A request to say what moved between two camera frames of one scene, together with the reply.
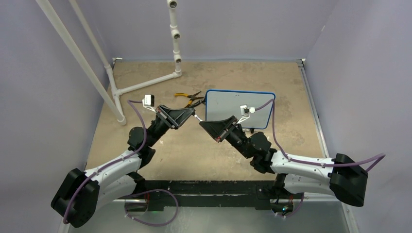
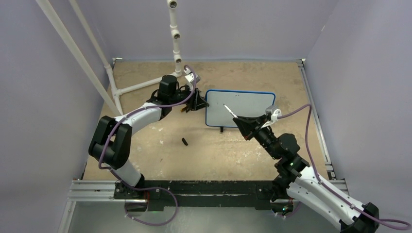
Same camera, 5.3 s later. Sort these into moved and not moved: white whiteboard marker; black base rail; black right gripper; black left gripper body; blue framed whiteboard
Moved: black left gripper body; white whiteboard marker; black right gripper
Not moved: blue framed whiteboard; black base rail
